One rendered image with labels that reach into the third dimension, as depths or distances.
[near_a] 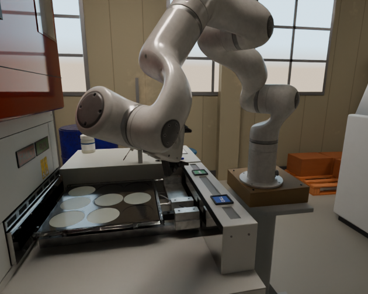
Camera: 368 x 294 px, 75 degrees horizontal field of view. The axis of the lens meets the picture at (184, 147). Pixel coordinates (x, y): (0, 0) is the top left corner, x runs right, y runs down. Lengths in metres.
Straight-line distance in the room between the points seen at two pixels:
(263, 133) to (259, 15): 0.49
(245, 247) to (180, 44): 0.51
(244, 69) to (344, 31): 3.79
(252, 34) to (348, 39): 3.95
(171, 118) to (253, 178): 0.77
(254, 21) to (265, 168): 0.61
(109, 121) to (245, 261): 0.51
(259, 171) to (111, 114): 0.81
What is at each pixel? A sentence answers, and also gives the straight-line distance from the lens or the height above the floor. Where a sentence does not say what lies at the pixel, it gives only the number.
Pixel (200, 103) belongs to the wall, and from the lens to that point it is 3.45.
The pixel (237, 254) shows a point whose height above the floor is 0.87.
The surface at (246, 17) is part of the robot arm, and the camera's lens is 0.68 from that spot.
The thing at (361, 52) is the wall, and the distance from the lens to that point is 4.75.
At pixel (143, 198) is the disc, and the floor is 0.90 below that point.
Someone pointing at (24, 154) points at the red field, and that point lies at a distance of 0.85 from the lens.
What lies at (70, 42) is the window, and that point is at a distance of 3.47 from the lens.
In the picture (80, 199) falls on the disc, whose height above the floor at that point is 0.90.
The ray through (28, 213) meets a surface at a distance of 0.86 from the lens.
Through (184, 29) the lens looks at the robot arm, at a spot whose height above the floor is 1.41.
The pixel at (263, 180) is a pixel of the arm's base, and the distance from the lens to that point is 1.09.
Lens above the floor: 1.29
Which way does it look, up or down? 13 degrees down
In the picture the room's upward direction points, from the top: straight up
